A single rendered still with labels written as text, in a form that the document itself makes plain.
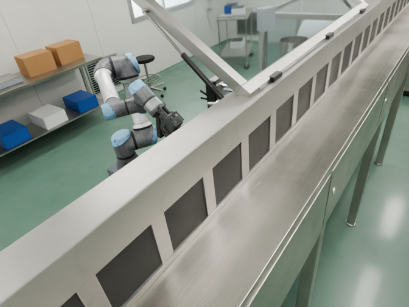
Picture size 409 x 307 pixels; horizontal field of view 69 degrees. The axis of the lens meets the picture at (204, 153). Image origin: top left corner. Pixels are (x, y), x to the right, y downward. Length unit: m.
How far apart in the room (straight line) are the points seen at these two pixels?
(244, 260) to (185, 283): 0.13
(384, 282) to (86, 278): 2.20
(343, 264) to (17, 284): 2.26
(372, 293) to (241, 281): 1.86
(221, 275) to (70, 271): 0.29
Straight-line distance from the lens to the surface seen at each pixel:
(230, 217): 0.72
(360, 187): 2.47
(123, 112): 1.41
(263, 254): 0.66
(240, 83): 0.76
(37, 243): 0.49
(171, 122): 1.25
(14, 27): 4.63
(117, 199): 0.50
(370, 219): 2.85
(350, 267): 2.50
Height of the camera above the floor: 1.97
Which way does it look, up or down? 35 degrees down
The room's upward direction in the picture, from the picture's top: 7 degrees counter-clockwise
